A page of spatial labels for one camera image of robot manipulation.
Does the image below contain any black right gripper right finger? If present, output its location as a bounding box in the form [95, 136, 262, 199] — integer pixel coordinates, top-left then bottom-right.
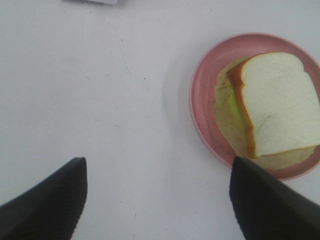
[229, 156, 320, 240]

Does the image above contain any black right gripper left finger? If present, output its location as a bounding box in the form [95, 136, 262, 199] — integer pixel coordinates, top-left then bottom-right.
[0, 157, 88, 240]

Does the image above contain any white bread sandwich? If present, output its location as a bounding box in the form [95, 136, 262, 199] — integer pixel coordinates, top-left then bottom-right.
[213, 52, 320, 170]

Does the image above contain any pink round plate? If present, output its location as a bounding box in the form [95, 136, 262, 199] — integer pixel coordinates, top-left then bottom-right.
[189, 33, 320, 180]

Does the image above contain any white microwave oven body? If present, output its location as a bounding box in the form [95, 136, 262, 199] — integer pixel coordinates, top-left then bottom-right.
[61, 0, 118, 5]

